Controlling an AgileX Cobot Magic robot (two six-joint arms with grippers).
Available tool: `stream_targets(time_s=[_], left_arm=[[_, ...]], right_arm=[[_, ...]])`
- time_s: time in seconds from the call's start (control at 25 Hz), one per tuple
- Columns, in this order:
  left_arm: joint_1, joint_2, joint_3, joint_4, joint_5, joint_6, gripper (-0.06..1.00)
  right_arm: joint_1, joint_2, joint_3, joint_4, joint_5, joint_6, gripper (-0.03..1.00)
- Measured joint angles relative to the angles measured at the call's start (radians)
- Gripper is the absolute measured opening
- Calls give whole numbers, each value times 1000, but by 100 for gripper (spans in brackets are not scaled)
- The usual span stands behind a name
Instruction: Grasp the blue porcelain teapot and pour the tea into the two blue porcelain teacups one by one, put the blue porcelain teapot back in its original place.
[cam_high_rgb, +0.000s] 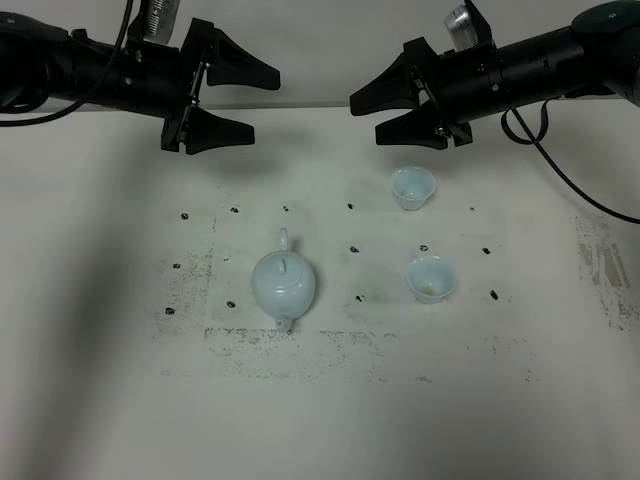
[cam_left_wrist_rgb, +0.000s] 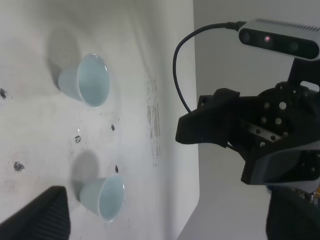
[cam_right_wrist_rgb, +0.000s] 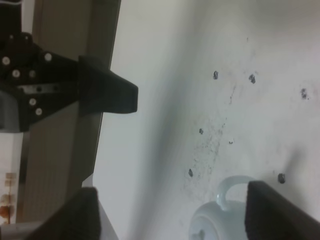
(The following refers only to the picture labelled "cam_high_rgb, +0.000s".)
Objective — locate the near light blue teacup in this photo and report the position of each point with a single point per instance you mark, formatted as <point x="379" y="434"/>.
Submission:
<point x="431" y="278"/>

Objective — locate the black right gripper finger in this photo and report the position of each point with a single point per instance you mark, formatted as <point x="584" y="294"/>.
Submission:
<point x="415" y="128"/>
<point x="398" y="87"/>

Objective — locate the light blue teacup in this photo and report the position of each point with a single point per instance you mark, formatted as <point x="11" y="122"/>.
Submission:
<point x="412" y="186"/>
<point x="431" y="278"/>

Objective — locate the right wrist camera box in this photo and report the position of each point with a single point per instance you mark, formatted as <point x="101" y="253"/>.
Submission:
<point x="467" y="27"/>

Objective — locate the far light blue teacup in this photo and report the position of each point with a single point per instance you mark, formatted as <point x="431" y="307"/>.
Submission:
<point x="412" y="186"/>

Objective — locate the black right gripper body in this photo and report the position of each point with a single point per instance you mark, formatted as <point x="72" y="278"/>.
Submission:
<point x="461" y="86"/>

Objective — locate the light blue porcelain teapot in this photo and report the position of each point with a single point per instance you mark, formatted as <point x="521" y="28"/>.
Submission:
<point x="283" y="284"/>

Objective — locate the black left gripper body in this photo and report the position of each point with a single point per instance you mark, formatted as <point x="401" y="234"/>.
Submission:
<point x="165" y="82"/>

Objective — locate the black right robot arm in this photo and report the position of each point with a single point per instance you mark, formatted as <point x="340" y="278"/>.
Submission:
<point x="597" y="54"/>

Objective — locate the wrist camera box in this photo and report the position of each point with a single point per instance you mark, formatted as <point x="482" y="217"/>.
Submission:
<point x="467" y="27"/>
<point x="159" y="18"/>

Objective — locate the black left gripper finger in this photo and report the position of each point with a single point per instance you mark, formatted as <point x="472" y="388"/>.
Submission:
<point x="206" y="131"/>
<point x="232" y="65"/>

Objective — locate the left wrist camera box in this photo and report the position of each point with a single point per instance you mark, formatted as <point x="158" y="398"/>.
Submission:
<point x="159" y="18"/>

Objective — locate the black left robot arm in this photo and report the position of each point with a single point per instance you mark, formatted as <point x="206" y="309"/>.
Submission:
<point x="40" y="61"/>

